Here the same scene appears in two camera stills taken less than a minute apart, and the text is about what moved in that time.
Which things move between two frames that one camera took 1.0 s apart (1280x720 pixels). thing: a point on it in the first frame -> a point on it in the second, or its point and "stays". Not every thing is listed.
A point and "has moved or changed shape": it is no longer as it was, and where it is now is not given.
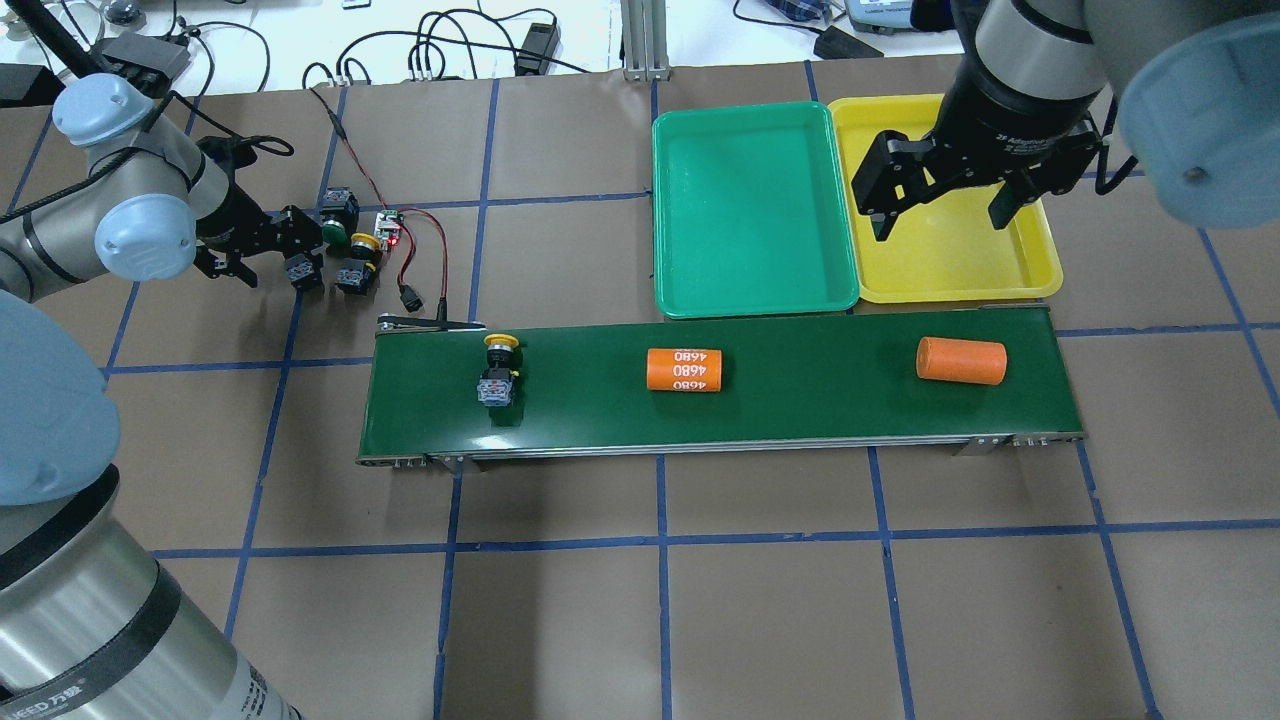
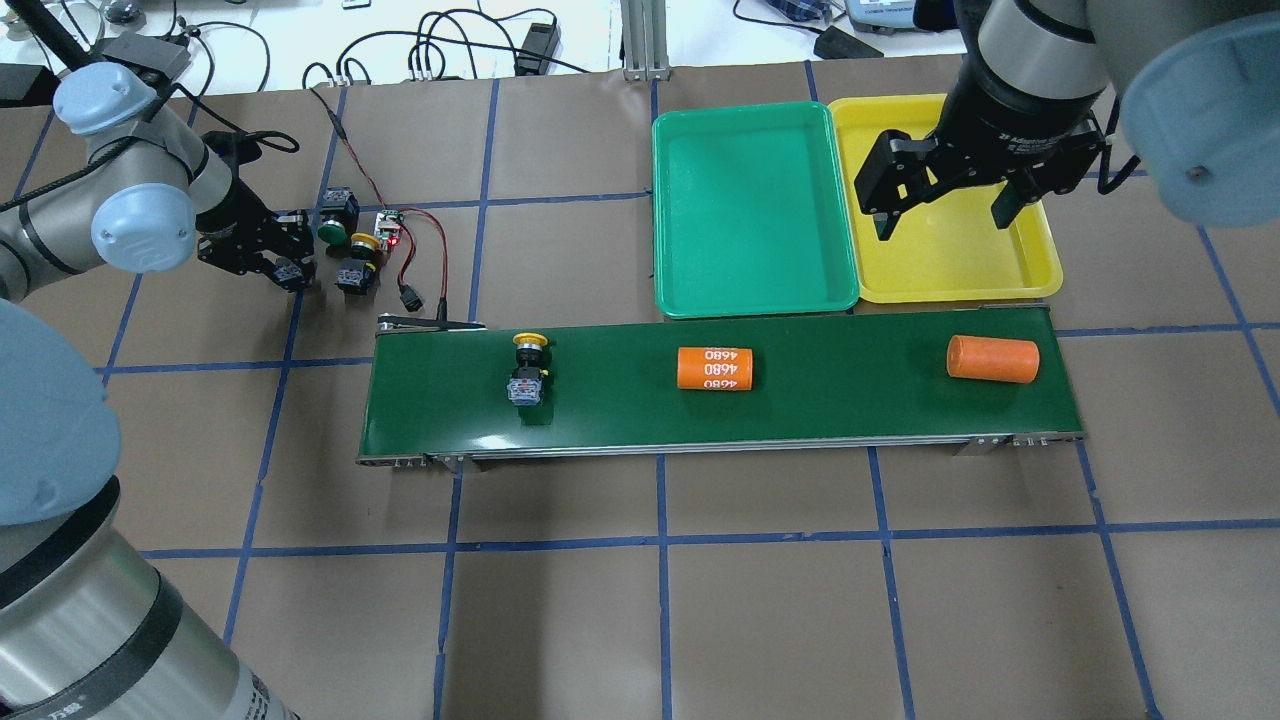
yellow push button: (357, 275) stays
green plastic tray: (748, 215) stays
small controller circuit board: (387, 227) stays
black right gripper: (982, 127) stays
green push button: (339, 212) stays
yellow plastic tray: (948, 248) stays
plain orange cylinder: (957, 360) has moved or changed shape
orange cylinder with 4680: (684, 370) -> (717, 369)
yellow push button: (495, 385) -> (525, 387)
